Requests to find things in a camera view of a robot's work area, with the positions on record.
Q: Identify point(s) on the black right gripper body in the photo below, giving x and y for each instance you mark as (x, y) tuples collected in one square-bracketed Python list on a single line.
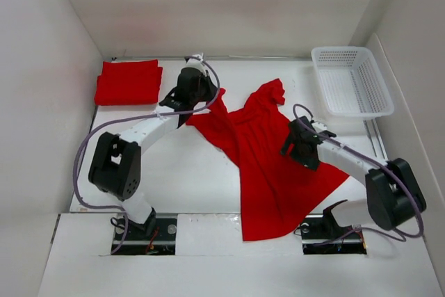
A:
[(288, 145)]

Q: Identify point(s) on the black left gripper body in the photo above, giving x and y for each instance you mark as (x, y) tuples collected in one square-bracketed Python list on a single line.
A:
[(200, 92)]

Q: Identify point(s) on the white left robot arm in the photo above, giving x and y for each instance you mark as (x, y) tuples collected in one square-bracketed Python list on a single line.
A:
[(116, 164)]

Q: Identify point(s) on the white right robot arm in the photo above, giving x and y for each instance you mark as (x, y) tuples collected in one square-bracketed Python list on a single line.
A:
[(394, 199)]

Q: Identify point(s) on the folded red t shirt stack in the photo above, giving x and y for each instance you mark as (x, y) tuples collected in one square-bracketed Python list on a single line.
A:
[(129, 83)]

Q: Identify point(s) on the white perforated plastic basket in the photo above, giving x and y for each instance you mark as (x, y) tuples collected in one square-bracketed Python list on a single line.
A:
[(351, 83)]

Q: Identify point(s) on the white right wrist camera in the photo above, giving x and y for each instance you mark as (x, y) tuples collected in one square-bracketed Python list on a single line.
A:
[(318, 126)]

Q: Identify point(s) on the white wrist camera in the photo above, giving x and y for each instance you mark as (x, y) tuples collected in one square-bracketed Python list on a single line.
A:
[(318, 126), (195, 61)]

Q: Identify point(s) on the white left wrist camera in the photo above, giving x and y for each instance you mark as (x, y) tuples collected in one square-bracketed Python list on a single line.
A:
[(195, 61)]

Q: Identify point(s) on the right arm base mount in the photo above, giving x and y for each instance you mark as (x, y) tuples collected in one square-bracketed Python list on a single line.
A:
[(322, 235)]

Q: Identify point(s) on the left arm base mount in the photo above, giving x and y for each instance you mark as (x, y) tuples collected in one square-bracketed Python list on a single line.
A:
[(161, 240)]

